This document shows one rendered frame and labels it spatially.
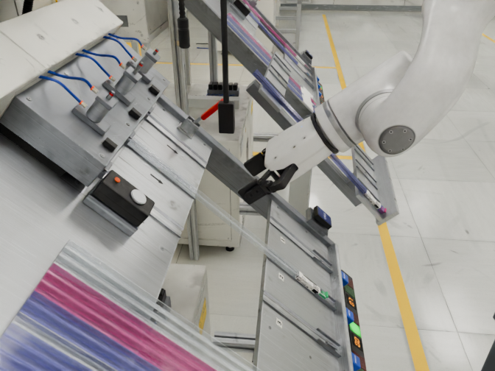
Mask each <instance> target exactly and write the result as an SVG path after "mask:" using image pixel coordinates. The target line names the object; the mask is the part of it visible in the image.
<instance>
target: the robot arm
mask: <svg viewBox="0 0 495 371"><path fill-rule="evenodd" d="M421 11H422V18H423V27H422V33H421V39H420V43H419V45H418V49H417V51H416V53H415V56H414V58H412V57H411V56H410V54H408V53H407V52H406V51H400V52H398V53H397V54H395V55H393V56H392V57H391V58H389V59H388V60H386V61H384V62H383V63H382V64H381V65H379V66H377V67H376V68H375V69H373V70H372V71H370V72H368V73H367V74H366V75H364V76H363V77H361V78H359V79H358V80H357V81H355V82H353V83H352V84H350V85H349V86H348V87H346V88H344V89H343V90H341V91H340V92H339V93H337V94H335V95H334V96H333V97H331V98H330V99H328V100H326V101H325V102H324V103H322V104H321V105H319V106H317V107H316V108H315V113H312V114H311V115H310V117H308V118H306V119H304V120H302V121H299V122H298V123H297V124H294V125H292V126H291V127H289V128H288V129H286V130H285V131H283V132H281V133H279V134H277V135H276V136H275V137H273V138H271V139H270V140H269V141H268V142H267V147H266V148H265V149H263V150H262V151H261V152H262V153H258V154H257V155H255V156H253V157H252V158H251V159H249V160H247V161H246V162H244V167H245V168H246V169H247V170H248V171H249V172H250V173H251V174H252V176H254V177H255V176H256V175H257V174H259V173H261V172H262V171H264V170H265V169H268V170H267V171H266V172H265V173H264V174H263V176H262V177H261V178H260V179H259V180H257V179H255V180H253V181H251V182H250V183H248V184H247V185H245V186H243V187H242V188H240V189H239V190H238V194H239V195H240V196H241V197H242V198H243V200H244V201H246V203H247V204H249V205H250V204H252V203H254V202H255V201H257V200H258V199H261V198H262V197H264V196H265V195H268V194H271V193H274V192H276V191H280V190H283V189H285V188H286V187H287V185H288V183H290V182H292V181H293V180H295V179H297V178H298V177H300V176H301V175H303V174H305V173H306V172H308V171H309V170H310V169H312V168H313V167H315V166H316V165H318V164H319V163H320V162H321V161H323V160H324V159H326V158H327V157H328V156H329V155H330V154H332V153H334V154H337V153H338V152H339V151H340V152H342V153H344V152H346V151H348V150H349V149H351V148H352V147H354V146H356V145H357V144H359V143H361V142H363V141H365V142H366V144H367V145H368V146H369V148H370V149H371V150H372V151H373V152H375V153H376V154H377V155H381V156H383V157H395V156H397V155H401V154H403V153H405V152H407V151H408V150H410V149H411V148H413V147H414V146H415V145H416V144H417V143H418V142H420V141H421V140H422V139H423V138H424V137H425V136H426V135H427V134H428V133H429V132H430V131H431V130H432V129H433V128H434V127H435V126H436V125H437V124H438V123H439V122H440V121H441V120H442V119H443V117H444V116H445V115H446V114H447V113H448V112H449V111H450V110H451V109H452V108H453V106H454V105H455V104H456V102H457V101H458V99H459V98H460V97H461V95H462V94H463V92H464V90H465V89H466V86H467V85H468V82H469V80H470V79H471V75H472V74H473V71H474V67H475V64H476V61H477V55H478V51H479V46H480V39H481V36H482V33H483V31H484V29H485V28H486V26H487V25H488V23H489V22H490V21H491V19H492V18H493V17H494V16H495V0H423V4H422V8H421ZM275 170H276V171H277V172H278V173H279V176H278V175H277V174H276V173H275V172H274V171H275ZM270 175H271V177H272V178H273V179H274V180H275V181H274V182H273V181H272V180H266V179H267V178H268V177H269V176H270Z"/></svg>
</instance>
